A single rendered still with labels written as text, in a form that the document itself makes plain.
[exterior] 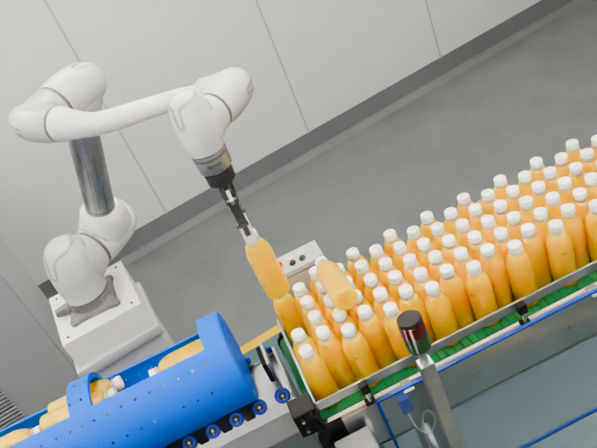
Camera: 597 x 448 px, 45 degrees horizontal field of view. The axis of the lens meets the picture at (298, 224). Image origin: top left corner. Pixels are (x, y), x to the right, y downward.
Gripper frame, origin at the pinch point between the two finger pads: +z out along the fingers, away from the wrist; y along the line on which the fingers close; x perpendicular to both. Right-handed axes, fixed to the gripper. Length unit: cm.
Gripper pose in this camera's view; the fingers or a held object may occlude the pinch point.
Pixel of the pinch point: (246, 229)
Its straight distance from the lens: 192.4
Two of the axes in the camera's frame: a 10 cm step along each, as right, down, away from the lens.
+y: 2.6, 4.8, -8.4
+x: 9.1, -4.2, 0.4
